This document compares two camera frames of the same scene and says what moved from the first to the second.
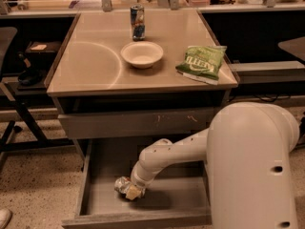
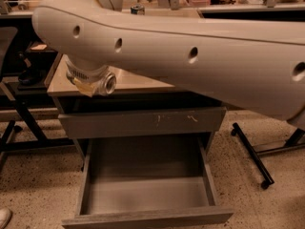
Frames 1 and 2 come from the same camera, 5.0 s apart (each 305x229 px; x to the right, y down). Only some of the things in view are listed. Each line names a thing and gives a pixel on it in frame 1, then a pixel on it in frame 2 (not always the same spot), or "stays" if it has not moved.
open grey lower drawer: x=178 y=198 stays
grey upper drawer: x=159 y=124 stays
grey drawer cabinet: x=99 y=95 stays
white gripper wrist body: x=140 y=182 → x=86 y=75
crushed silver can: x=121 y=184 → x=107 y=84
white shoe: x=6 y=216 stays
